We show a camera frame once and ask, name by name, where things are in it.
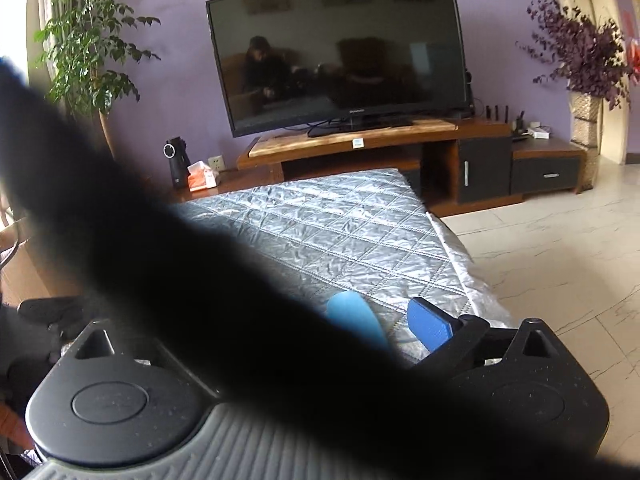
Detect light blue oval case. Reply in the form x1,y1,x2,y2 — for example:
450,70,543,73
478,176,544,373
326,292,390,352

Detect silver quilted table cover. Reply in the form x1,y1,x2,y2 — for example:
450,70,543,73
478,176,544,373
172,169,512,364

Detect wooden TV stand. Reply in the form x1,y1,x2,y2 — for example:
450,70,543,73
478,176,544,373
170,118,587,217

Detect orange tissue box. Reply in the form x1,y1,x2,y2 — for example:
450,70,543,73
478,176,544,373
188,160,219,193

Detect black cylindrical speaker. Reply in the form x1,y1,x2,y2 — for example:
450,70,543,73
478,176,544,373
163,136,191,190

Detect black wifi router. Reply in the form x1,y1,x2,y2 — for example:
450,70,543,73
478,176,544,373
485,105,510,124

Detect purple leaf plant in vase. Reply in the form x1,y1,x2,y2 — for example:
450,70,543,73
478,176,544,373
518,0,632,191

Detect green leafy potted plant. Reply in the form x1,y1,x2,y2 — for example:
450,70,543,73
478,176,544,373
35,0,160,153

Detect black flat screen television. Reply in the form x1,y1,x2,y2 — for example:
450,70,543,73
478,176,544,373
206,0,471,136

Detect black blurred cable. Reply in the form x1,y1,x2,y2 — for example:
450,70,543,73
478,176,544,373
0,56,640,480

